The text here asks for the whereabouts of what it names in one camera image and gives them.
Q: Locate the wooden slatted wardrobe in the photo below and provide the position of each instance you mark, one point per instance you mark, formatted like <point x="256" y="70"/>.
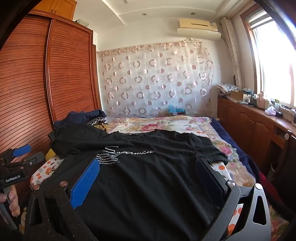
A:
<point x="27" y="81"/>

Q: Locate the white box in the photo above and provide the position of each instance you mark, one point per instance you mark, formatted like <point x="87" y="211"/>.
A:
<point x="81" y="22"/>

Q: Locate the dark red cloth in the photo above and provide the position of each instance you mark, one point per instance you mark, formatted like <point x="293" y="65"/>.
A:
<point x="267" y="180"/>

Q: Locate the wooden upper cupboard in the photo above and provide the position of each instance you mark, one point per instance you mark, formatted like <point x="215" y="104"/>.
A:
<point x="62" y="7"/>

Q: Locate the wood-framed window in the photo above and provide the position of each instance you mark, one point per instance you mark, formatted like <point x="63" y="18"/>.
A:
<point x="272" y="64"/>

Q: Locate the wooden low cabinet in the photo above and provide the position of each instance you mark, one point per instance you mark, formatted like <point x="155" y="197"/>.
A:
<point x="242" y="120"/>

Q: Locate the floral blanket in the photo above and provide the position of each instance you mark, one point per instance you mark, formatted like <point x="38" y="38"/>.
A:
<point x="161" y="124"/>

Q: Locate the folded floral cloth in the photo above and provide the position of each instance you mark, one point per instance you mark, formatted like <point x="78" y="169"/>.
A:
<point x="227" y="88"/>

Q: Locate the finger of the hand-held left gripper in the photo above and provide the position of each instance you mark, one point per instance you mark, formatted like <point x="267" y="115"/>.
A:
<point x="34" y="159"/>
<point x="22" y="150"/>

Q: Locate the person's left hand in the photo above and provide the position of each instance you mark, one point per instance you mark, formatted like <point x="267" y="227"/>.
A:
<point x="15" y="204"/>

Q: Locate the circle-patterned folded garment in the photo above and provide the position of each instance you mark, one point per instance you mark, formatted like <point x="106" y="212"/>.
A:
<point x="97" y="121"/>

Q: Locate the cardboard box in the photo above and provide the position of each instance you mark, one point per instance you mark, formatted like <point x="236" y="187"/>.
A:
<point x="237" y="95"/>

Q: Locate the white tissue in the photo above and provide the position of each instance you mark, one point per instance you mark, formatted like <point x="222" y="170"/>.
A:
<point x="270" y="111"/>

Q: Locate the navy folded garment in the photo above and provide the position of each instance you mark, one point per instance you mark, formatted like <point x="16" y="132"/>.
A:
<point x="78" y="117"/>

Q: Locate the yellow plush toy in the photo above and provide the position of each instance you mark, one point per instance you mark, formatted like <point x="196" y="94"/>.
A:
<point x="52" y="154"/>

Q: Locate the black T-shirt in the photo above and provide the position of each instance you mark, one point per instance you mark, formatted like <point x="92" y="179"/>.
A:
<point x="138" y="185"/>

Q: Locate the circle-patterned sheer curtain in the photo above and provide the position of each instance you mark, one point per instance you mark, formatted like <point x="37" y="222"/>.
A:
<point x="150" y="81"/>

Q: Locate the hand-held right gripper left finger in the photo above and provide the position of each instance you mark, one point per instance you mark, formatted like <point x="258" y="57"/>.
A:
<point x="85" y="184"/>

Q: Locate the blue box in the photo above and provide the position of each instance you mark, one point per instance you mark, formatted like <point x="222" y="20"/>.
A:
<point x="174" y="109"/>

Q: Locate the pink plastic jug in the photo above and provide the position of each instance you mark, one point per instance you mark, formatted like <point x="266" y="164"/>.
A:
<point x="261" y="99"/>

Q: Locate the beige window curtain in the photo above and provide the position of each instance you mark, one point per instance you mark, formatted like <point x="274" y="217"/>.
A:
<point x="233" y="53"/>

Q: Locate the cream air conditioner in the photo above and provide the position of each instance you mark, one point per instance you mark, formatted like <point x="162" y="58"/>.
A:
<point x="196" y="30"/>

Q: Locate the dark blue bedsheet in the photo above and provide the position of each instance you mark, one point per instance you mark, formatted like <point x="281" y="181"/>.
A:
<point x="240" y="148"/>

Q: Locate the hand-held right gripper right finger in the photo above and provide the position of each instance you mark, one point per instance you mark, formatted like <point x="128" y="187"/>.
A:
<point x="211" y="185"/>

